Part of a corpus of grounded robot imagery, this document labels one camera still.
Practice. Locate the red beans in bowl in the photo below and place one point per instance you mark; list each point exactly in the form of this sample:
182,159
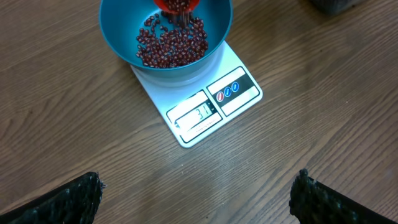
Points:
165,42

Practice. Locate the clear plastic container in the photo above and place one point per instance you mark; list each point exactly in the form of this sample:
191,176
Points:
334,7

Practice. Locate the white digital kitchen scale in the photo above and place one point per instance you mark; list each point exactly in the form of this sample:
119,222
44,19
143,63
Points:
197,104

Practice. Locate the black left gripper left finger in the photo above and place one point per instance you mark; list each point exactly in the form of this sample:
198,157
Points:
75,202

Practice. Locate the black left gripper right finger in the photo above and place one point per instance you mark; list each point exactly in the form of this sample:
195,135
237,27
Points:
311,202

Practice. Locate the blue metal bowl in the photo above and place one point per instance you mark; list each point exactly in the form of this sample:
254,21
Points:
120,21

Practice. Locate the orange scoop with blue handle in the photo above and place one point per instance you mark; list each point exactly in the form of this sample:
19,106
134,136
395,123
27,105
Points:
162,5

